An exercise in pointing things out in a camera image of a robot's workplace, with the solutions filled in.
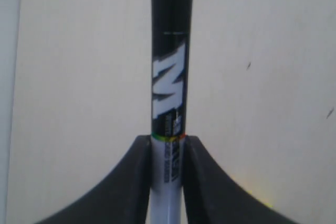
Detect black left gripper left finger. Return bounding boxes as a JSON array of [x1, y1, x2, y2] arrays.
[[40, 135, 152, 223]]

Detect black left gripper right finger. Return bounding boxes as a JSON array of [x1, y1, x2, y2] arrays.
[[182, 135, 294, 223]]

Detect black and white marker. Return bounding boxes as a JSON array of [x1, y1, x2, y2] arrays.
[[150, 0, 193, 223]]

